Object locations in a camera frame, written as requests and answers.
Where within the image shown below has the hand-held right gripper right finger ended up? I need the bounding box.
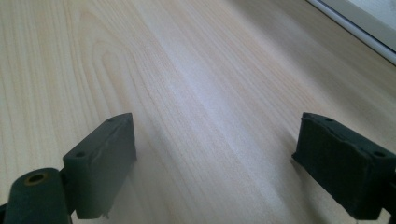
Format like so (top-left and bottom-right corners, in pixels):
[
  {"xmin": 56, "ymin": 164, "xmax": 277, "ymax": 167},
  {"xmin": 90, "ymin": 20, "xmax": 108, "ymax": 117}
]
[{"xmin": 291, "ymin": 112, "xmax": 396, "ymax": 221}]

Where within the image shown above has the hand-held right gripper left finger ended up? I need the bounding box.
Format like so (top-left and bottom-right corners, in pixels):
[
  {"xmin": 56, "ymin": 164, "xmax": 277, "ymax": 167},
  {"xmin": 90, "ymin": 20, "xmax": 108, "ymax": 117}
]
[{"xmin": 62, "ymin": 112, "xmax": 138, "ymax": 220}]

